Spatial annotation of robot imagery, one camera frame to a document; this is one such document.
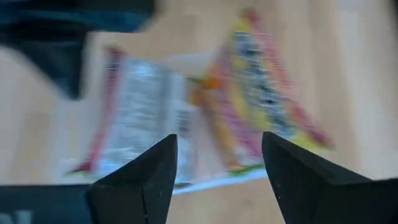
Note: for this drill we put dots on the dark smoky plastic container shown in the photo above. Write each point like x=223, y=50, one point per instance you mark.
x=46, y=31

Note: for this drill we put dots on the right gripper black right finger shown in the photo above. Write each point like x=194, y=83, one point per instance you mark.
x=304, y=193

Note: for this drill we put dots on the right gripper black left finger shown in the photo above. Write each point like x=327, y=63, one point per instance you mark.
x=146, y=193

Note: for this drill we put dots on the lime chili shrimp ramen pack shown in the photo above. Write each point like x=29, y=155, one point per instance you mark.
x=248, y=93
x=140, y=109

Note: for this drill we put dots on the clear plastic container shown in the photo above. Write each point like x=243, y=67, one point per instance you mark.
x=217, y=183

